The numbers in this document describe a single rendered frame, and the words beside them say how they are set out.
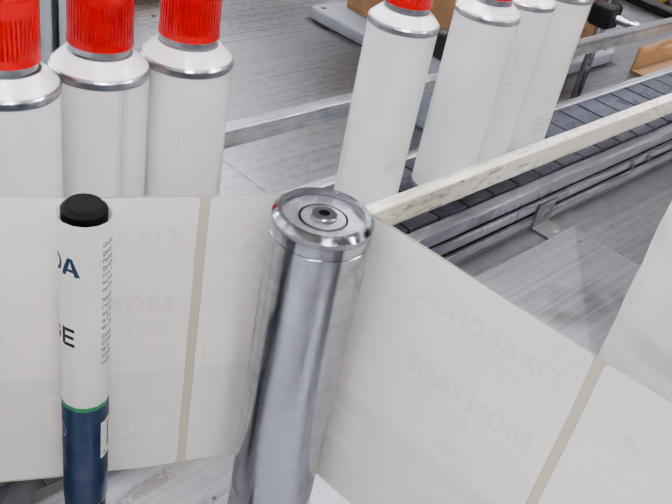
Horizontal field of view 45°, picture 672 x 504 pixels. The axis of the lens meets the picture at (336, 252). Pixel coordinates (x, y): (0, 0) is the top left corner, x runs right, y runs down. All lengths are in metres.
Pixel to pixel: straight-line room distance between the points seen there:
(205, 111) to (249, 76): 0.53
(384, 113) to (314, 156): 0.25
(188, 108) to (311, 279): 0.20
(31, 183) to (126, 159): 0.06
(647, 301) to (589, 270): 0.24
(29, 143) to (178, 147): 0.09
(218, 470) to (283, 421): 0.11
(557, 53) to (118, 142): 0.44
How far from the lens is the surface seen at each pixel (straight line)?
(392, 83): 0.59
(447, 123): 0.67
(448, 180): 0.67
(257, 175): 0.79
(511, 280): 0.63
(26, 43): 0.41
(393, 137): 0.61
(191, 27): 0.46
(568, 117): 0.95
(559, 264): 0.67
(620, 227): 0.87
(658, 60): 1.40
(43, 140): 0.43
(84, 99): 0.44
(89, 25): 0.43
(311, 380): 0.32
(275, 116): 0.60
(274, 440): 0.34
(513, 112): 0.74
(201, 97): 0.46
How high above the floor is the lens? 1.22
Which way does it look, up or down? 34 degrees down
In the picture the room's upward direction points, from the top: 12 degrees clockwise
